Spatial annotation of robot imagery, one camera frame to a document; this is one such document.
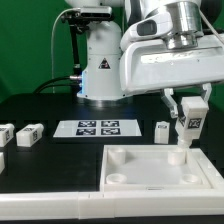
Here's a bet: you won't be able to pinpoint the black camera stand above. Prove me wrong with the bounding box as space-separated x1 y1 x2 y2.
61 12 89 75

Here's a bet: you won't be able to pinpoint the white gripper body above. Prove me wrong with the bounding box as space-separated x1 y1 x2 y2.
120 15 224 95

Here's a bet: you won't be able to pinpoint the black cables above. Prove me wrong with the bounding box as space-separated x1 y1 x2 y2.
33 75 83 95

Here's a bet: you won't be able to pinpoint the white part left edge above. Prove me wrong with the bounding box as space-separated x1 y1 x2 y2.
0 152 5 174

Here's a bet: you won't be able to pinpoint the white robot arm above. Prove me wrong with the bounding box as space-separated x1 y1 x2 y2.
65 0 224 117

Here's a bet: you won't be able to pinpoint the grey cable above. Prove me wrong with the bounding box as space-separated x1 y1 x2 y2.
50 8 81 94

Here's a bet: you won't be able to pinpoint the camera on stand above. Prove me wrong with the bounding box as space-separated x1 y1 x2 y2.
80 6 112 20

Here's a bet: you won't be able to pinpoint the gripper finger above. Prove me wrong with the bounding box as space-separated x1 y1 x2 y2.
202 83 212 102
161 88 178 118

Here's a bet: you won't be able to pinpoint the white square tabletop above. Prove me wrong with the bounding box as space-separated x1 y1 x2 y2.
100 145 212 192

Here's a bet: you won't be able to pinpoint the white sheet with markers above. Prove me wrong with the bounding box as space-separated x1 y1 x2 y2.
53 119 141 138

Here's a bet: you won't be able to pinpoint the white L-shaped fence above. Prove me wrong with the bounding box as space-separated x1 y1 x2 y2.
0 149 224 220

